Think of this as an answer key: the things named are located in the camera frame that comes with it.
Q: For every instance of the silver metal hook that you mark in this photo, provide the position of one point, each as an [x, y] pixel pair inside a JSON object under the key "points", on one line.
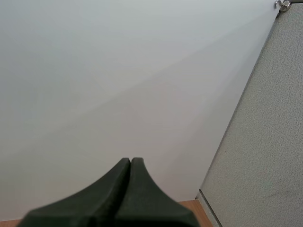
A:
{"points": [[284, 5]]}

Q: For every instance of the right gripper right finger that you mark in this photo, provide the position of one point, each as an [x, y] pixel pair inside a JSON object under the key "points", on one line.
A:
{"points": [[149, 205]]}

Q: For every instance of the grey partition panel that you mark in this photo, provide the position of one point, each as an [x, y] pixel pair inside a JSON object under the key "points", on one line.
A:
{"points": [[265, 130]]}

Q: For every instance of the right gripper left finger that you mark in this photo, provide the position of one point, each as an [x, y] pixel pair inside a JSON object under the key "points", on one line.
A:
{"points": [[94, 203]]}

